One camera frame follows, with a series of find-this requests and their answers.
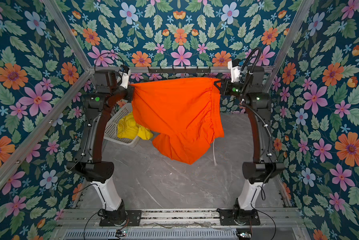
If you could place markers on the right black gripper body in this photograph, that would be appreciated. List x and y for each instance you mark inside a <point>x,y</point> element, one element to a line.
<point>232,88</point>

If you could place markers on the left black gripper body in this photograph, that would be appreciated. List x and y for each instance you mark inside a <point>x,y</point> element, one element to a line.
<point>121,91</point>

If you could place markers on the orange shorts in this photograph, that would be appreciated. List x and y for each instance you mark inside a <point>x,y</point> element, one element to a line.
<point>184,112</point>

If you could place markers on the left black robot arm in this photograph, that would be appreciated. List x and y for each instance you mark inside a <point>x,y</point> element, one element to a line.
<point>97,106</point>

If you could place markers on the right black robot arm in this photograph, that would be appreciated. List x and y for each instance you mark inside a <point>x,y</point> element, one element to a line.
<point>246,85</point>

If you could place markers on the yellow shorts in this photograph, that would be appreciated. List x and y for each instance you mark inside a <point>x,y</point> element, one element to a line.
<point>128,128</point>

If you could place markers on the white plastic laundry basket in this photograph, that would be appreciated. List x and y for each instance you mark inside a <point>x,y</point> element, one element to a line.
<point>111,130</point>

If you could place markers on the left electronics board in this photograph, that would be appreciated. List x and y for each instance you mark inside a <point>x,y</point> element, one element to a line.
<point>121,233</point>

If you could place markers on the electronics board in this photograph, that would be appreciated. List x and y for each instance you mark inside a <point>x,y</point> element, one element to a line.
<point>243,235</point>
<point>121,233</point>

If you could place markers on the white ventilation grille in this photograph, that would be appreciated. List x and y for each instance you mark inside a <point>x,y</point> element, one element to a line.
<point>152,234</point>

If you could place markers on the right electronics board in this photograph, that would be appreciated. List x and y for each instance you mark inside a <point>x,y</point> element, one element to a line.
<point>243,235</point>

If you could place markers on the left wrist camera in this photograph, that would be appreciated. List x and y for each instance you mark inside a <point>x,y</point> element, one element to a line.
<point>125,74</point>

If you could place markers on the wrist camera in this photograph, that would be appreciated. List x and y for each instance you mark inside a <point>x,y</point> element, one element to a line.
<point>235,70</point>
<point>125,74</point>

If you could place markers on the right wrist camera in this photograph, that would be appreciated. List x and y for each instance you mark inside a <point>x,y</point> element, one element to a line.
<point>235,70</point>

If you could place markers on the black hook rail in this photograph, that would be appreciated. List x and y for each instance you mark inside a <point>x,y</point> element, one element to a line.
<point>179,70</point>

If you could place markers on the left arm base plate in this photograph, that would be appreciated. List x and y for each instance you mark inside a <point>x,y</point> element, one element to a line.
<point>120,219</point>

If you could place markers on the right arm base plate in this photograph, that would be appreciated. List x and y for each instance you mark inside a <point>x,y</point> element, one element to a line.
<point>238,217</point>

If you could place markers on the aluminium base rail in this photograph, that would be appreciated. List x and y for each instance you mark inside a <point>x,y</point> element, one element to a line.
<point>185,218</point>

